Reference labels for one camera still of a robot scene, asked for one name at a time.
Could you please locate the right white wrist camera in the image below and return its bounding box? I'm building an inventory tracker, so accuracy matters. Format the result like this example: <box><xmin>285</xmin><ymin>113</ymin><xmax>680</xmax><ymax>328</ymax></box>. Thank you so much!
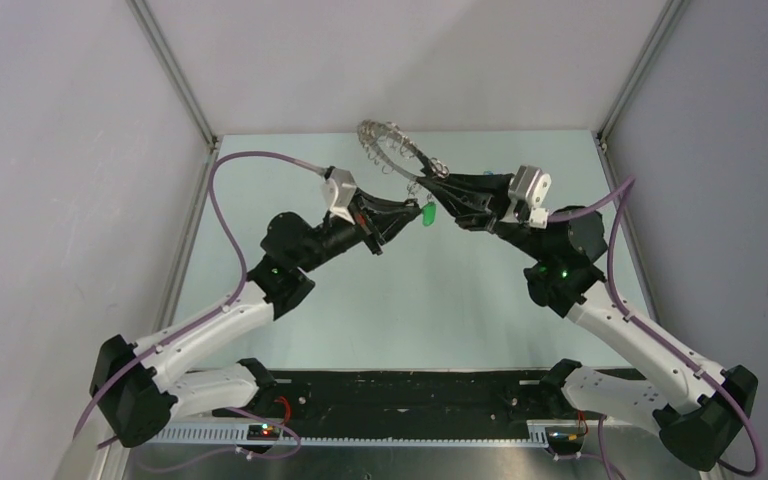
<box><xmin>501</xmin><ymin>165</ymin><xmax>552</xmax><ymax>229</ymax></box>

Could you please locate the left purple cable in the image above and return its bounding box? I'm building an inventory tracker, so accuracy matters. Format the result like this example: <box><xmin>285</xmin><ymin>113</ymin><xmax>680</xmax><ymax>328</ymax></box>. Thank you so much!
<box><xmin>72</xmin><ymin>150</ymin><xmax>329</xmax><ymax>475</ymax></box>

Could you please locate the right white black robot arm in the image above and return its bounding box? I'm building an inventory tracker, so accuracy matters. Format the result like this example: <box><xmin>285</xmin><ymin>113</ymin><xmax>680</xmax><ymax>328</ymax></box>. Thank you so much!
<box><xmin>418</xmin><ymin>169</ymin><xmax>759</xmax><ymax>471</ymax></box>

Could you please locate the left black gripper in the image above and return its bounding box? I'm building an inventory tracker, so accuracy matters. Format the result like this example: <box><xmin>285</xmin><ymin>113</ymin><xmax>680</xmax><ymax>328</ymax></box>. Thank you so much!
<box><xmin>296</xmin><ymin>188</ymin><xmax>421</xmax><ymax>274</ymax></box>

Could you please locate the right aluminium frame post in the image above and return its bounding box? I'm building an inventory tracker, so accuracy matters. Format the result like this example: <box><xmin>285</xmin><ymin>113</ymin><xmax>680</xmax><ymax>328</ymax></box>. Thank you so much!
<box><xmin>595</xmin><ymin>0</ymin><xmax>690</xmax><ymax>150</ymax></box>

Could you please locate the left aluminium frame post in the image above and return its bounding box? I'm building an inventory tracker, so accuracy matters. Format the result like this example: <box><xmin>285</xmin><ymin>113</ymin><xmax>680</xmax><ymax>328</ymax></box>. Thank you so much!
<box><xmin>125</xmin><ymin>0</ymin><xmax>220</xmax><ymax>150</ymax></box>

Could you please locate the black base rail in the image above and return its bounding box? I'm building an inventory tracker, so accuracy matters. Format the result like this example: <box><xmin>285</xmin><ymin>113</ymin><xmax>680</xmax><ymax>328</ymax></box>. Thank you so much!
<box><xmin>243</xmin><ymin>370</ymin><xmax>578</xmax><ymax>439</ymax></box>

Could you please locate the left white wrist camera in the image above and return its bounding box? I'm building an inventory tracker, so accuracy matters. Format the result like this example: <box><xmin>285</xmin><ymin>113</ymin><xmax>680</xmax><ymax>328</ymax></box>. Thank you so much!
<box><xmin>322</xmin><ymin>167</ymin><xmax>357</xmax><ymax>225</ymax></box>

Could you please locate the green key tag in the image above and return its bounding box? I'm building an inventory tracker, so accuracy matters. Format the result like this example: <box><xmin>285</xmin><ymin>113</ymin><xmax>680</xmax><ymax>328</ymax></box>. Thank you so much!
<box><xmin>421</xmin><ymin>202</ymin><xmax>437</xmax><ymax>227</ymax></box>

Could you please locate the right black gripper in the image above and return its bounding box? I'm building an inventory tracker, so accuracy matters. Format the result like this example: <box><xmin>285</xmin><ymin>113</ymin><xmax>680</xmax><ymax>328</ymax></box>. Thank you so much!
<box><xmin>420</xmin><ymin>167</ymin><xmax>553</xmax><ymax>263</ymax></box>

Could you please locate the aluminium frame post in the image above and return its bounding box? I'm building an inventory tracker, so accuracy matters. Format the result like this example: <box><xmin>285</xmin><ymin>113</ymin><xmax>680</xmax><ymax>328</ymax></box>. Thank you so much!
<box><xmin>125</xmin><ymin>0</ymin><xmax>220</xmax><ymax>150</ymax></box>
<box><xmin>595</xmin><ymin>0</ymin><xmax>690</xmax><ymax>150</ymax></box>

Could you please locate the metal disc with keyrings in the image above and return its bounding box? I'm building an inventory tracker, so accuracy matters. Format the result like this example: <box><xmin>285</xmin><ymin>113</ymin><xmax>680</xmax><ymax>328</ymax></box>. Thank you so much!
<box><xmin>356</xmin><ymin>119</ymin><xmax>450</xmax><ymax>198</ymax></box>

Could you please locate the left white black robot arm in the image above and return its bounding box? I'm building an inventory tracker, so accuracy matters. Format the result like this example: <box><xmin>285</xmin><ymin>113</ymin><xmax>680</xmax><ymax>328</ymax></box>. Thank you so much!
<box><xmin>90</xmin><ymin>190</ymin><xmax>421</xmax><ymax>448</ymax></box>

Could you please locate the white slotted cable duct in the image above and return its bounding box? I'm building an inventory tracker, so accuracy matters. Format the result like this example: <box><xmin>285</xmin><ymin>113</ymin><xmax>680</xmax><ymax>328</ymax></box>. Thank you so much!
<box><xmin>148</xmin><ymin>422</ymin><xmax>583</xmax><ymax>448</ymax></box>

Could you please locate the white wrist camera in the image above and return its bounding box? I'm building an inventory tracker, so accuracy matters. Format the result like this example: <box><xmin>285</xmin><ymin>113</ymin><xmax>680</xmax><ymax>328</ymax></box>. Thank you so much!
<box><xmin>501</xmin><ymin>165</ymin><xmax>552</xmax><ymax>229</ymax></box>
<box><xmin>322</xmin><ymin>167</ymin><xmax>357</xmax><ymax>225</ymax></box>

